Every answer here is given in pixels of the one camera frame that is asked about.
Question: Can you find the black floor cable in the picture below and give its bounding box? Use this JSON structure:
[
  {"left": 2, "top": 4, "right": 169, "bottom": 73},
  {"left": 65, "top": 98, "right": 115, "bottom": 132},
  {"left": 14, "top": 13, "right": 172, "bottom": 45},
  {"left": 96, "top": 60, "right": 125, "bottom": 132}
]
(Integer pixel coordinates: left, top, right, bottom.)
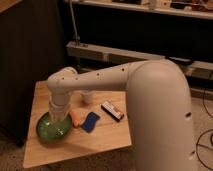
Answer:
[{"left": 194, "top": 89, "right": 213, "bottom": 163}]

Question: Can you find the green ceramic bowl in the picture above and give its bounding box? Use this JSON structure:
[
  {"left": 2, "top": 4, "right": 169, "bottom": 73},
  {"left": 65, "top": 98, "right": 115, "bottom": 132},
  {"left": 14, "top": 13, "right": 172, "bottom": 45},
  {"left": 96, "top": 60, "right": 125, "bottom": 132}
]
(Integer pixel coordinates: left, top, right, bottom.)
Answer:
[{"left": 36, "top": 112, "right": 72, "bottom": 143}]

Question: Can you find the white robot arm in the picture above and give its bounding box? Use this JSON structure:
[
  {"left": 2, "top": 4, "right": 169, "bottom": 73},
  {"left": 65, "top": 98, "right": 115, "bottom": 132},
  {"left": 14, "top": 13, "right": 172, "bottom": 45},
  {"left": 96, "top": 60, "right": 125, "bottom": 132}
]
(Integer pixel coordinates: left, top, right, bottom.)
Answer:
[{"left": 47, "top": 60, "right": 198, "bottom": 171}]

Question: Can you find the blue sponge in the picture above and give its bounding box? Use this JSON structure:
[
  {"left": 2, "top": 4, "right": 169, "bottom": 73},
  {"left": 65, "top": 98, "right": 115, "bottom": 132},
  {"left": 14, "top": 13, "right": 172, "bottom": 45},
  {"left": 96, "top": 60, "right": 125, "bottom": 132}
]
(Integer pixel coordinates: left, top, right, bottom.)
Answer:
[{"left": 81, "top": 112, "right": 100, "bottom": 133}]

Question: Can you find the clear plastic cup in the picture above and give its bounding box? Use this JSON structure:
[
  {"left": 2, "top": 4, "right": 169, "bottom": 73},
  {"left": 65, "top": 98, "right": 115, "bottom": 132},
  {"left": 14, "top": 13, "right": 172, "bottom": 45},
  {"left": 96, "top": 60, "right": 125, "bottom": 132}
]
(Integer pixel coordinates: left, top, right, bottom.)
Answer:
[{"left": 81, "top": 90, "right": 93, "bottom": 104}]

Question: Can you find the metal vertical pole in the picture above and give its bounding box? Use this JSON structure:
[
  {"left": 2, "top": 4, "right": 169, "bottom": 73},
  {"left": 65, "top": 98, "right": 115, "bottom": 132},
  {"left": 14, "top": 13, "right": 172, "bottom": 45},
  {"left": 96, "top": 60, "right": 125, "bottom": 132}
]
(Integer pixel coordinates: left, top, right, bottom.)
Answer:
[{"left": 69, "top": 0, "right": 80, "bottom": 46}]

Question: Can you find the black white rectangular box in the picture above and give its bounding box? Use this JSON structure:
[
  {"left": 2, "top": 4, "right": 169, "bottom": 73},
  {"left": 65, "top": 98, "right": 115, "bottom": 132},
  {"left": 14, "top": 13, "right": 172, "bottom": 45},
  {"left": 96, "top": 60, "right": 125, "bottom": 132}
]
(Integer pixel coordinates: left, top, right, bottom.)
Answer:
[{"left": 101, "top": 101, "right": 124, "bottom": 122}]

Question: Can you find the orange carrot toy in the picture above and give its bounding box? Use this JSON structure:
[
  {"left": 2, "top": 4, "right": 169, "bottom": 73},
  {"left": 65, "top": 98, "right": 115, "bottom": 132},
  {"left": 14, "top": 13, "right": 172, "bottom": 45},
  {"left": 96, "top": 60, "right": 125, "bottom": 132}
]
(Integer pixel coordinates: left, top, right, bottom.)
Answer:
[{"left": 69, "top": 109, "right": 80, "bottom": 128}]

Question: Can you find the wall shelf with items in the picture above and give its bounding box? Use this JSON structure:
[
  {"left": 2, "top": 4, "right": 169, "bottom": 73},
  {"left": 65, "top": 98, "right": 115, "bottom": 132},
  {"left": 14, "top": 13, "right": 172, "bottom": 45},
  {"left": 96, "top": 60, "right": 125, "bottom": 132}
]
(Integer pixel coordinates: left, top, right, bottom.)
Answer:
[{"left": 63, "top": 0, "right": 213, "bottom": 20}]

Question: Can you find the wooden table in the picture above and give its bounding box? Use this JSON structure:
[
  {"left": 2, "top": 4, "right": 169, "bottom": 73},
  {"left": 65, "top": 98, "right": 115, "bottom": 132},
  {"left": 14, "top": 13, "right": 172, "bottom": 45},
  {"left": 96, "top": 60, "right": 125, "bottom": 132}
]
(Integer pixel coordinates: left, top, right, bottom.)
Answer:
[{"left": 23, "top": 81, "right": 131, "bottom": 168}]

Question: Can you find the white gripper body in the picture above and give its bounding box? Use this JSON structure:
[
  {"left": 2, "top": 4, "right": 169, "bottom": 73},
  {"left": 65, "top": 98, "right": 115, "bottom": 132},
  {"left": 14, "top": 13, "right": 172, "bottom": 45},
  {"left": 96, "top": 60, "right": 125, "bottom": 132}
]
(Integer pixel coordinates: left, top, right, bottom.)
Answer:
[{"left": 49, "top": 102, "right": 70, "bottom": 121}]

